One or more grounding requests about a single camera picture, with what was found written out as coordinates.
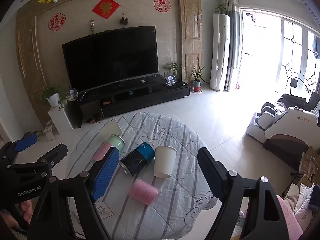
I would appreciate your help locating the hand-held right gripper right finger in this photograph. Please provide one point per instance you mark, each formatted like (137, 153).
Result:
(212, 175)

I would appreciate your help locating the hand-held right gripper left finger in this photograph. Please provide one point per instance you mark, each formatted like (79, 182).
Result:
(107, 172)

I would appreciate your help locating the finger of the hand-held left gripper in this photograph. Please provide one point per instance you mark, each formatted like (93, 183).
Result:
(25, 143)
(56, 152)

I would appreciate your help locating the white paper cup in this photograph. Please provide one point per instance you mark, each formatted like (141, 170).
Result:
(163, 162)

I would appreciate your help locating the black and blue cup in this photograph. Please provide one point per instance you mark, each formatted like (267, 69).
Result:
(136, 161)

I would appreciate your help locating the green and pink cup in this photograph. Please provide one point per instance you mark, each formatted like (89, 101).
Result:
(117, 142)

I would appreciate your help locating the pink plastic cup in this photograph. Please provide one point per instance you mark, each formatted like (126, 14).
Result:
(143, 192)

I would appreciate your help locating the person's left hand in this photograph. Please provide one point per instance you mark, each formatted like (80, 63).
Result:
(25, 208)

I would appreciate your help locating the white paper sheet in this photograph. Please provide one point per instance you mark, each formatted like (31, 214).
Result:
(108, 129)

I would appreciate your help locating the round table with striped cloth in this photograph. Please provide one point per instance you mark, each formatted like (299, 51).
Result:
(175, 200)

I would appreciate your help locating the pair of dark shoes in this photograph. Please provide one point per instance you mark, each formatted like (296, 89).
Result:
(93, 119)

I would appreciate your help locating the potted plant in white pot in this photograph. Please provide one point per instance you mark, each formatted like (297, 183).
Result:
(53, 97)

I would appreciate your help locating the round decorative figure plate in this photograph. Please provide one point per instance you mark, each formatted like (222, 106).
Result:
(171, 80)
(72, 95)

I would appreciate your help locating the black television cabinet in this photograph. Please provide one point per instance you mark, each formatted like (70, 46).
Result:
(140, 99)

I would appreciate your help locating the pink cloth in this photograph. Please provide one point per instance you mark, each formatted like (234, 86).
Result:
(287, 215)

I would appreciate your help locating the white massage chair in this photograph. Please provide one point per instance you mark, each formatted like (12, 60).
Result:
(282, 126)

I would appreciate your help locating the pile of cushions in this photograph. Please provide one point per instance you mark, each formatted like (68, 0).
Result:
(305, 202)

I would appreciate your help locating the potted plant in blue pot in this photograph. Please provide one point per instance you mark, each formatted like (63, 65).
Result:
(197, 78)

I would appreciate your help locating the brown cardboard box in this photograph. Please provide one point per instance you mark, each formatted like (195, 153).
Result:
(310, 161)

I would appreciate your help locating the large black television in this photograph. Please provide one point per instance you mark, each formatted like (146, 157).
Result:
(110, 57)

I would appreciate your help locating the leafy green potted plant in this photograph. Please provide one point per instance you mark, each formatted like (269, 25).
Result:
(173, 67)

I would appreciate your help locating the white standing air conditioner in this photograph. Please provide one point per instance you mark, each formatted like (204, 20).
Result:
(220, 55)

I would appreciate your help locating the gooseneck floor stand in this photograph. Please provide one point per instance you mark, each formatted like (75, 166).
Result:
(293, 83)

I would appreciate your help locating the round red paper cutting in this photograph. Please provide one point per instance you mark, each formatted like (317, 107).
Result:
(161, 4)
(57, 22)

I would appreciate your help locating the grey striped curtain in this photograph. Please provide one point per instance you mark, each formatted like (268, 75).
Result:
(233, 37)

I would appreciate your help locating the patterned glass door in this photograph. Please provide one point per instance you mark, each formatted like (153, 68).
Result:
(300, 52)

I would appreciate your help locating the red diamond paper decoration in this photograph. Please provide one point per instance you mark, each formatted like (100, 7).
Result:
(106, 8)

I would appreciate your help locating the small trailing plant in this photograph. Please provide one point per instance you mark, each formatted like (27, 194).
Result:
(220, 8)

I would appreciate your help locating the white pedestal stand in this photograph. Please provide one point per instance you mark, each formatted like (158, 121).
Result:
(60, 120)

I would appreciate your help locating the hanging wall ornament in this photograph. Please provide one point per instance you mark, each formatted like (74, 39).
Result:
(92, 26)
(124, 20)

